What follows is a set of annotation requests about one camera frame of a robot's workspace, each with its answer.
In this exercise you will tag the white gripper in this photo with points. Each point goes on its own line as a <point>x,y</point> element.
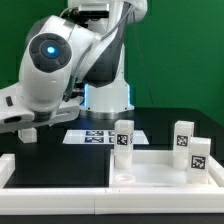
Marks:
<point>14,116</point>

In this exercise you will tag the white square table top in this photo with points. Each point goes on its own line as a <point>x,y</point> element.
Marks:
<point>154,168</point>

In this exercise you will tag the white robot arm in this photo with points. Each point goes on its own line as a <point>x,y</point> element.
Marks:
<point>72,64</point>

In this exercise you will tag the tag marker sheet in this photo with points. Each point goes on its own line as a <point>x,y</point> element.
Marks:
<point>100,137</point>

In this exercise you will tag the white U-shaped fence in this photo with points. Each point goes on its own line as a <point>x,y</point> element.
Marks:
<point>110,200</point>

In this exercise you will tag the black camera on mount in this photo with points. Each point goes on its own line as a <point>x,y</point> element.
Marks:
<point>94,10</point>

